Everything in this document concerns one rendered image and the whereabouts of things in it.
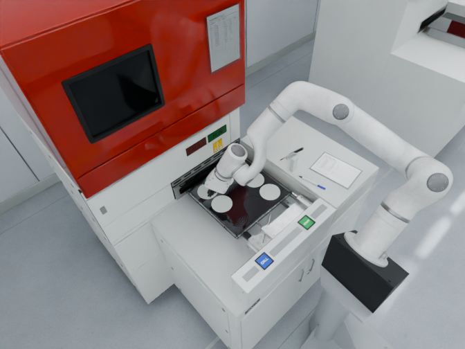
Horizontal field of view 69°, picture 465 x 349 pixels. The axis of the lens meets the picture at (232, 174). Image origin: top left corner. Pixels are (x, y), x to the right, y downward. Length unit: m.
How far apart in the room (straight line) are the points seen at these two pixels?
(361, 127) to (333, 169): 0.45
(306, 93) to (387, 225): 0.56
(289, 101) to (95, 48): 0.66
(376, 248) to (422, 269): 1.34
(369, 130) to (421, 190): 0.27
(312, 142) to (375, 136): 0.60
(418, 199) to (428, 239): 1.55
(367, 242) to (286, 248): 0.31
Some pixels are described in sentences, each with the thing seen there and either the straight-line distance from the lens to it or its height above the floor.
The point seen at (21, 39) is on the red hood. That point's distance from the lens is 1.02.
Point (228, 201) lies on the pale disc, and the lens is 1.61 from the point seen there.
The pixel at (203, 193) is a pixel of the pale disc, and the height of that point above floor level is 0.90.
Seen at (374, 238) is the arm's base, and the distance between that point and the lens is 1.38.
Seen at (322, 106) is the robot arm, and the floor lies 1.47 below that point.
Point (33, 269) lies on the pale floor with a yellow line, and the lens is 2.85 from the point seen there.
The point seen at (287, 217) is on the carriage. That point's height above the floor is 0.88.
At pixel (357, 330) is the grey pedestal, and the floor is 0.01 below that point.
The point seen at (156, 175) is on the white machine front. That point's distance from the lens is 1.53.
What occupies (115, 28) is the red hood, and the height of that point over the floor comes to 1.76.
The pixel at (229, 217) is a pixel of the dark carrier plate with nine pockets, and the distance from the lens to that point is 1.56.
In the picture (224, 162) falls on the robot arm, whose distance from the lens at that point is 1.33.
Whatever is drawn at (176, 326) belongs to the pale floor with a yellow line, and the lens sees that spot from 2.33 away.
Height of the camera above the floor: 2.20
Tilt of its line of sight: 49 degrees down
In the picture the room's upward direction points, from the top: 3 degrees counter-clockwise
